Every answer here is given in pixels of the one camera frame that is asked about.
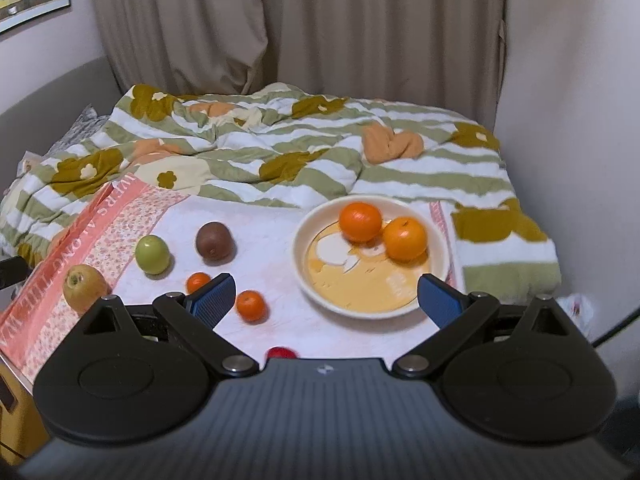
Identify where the grey upholstered headboard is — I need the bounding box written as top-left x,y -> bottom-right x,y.
0,55 -> 123,181

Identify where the grey patterned pillow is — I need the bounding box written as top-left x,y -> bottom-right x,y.
42,105 -> 111,157

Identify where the white plastic bag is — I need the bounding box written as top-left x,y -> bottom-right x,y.
555,294 -> 598,341

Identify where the green apple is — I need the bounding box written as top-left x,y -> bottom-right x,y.
135,235 -> 172,276

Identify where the black cable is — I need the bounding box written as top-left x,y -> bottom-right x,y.
591,307 -> 640,348

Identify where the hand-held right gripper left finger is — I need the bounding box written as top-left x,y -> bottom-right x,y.
82,273 -> 259,378

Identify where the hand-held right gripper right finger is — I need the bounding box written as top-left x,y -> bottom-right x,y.
392,273 -> 571,378

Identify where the pink floral towel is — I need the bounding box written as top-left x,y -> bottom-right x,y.
0,177 -> 467,386

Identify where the large orange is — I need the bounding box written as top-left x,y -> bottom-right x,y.
382,216 -> 428,262
339,201 -> 383,243

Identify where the yellow pear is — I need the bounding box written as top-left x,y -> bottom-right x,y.
62,265 -> 111,314

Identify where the cream bowl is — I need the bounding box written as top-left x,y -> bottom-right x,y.
292,196 -> 451,318

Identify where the green striped floral blanket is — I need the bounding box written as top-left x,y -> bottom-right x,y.
0,81 -> 561,306

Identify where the brown kiwi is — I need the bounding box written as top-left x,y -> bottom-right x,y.
195,221 -> 233,262

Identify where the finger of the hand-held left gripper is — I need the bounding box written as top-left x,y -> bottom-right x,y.
0,256 -> 28,290

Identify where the yellow wooden box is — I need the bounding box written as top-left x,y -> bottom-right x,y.
0,357 -> 50,466

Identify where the beige curtain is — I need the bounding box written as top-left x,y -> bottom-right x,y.
87,0 -> 508,133

